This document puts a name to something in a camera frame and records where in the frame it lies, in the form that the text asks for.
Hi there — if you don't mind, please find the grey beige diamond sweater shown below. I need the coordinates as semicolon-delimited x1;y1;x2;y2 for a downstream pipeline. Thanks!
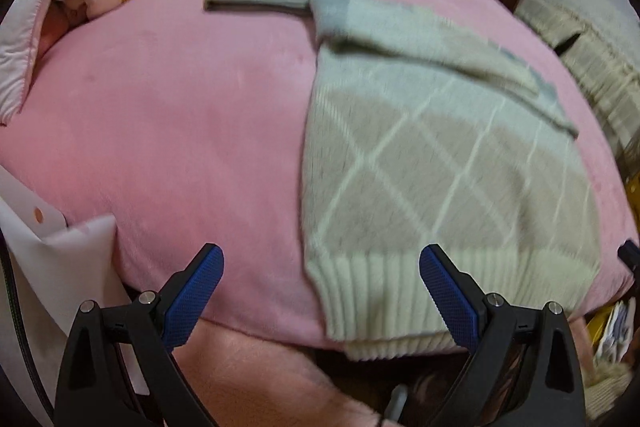
302;0;601;361

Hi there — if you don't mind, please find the white bag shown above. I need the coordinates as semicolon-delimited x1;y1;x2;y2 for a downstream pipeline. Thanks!
1;170;130;397

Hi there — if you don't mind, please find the beige lace covered furniture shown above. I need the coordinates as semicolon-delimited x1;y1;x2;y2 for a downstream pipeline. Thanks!
515;0;639;176

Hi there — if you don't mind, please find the pink white pillow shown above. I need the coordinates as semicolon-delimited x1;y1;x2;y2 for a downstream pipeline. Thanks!
0;0;51;124

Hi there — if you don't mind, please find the black cable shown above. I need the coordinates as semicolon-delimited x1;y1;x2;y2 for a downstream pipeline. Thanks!
0;225;57;413

